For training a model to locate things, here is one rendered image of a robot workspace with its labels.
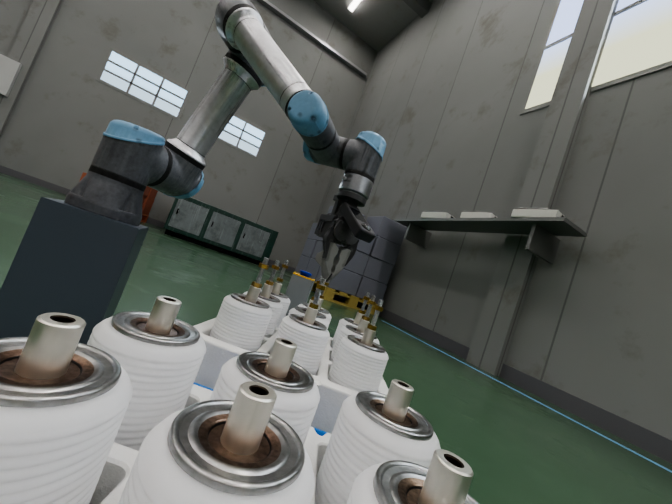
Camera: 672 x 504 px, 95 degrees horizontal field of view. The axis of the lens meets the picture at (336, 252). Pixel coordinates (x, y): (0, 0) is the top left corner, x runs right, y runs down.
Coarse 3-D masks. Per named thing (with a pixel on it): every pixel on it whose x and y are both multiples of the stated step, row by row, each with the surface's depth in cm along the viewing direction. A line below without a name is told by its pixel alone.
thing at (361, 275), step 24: (384, 216) 417; (312, 240) 490; (360, 240) 403; (384, 240) 419; (312, 264) 456; (360, 264) 407; (384, 264) 423; (312, 288) 448; (336, 288) 394; (360, 288) 410; (384, 288) 426
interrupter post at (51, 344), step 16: (48, 320) 17; (64, 320) 18; (80, 320) 18; (32, 336) 16; (48, 336) 16; (64, 336) 17; (80, 336) 18; (32, 352) 16; (48, 352) 16; (64, 352) 17; (16, 368) 16; (32, 368) 16; (48, 368) 17; (64, 368) 17
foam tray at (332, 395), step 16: (208, 320) 63; (208, 336) 53; (272, 336) 68; (208, 352) 51; (224, 352) 51; (240, 352) 51; (208, 368) 51; (320, 368) 58; (208, 384) 51; (320, 384) 51; (336, 384) 53; (384, 384) 63; (320, 400) 50; (336, 400) 50; (320, 416) 50; (336, 416) 50
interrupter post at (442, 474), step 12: (444, 456) 18; (456, 456) 18; (432, 468) 17; (444, 468) 17; (456, 468) 17; (468, 468) 17; (432, 480) 17; (444, 480) 17; (456, 480) 16; (468, 480) 17; (432, 492) 17; (444, 492) 16; (456, 492) 16
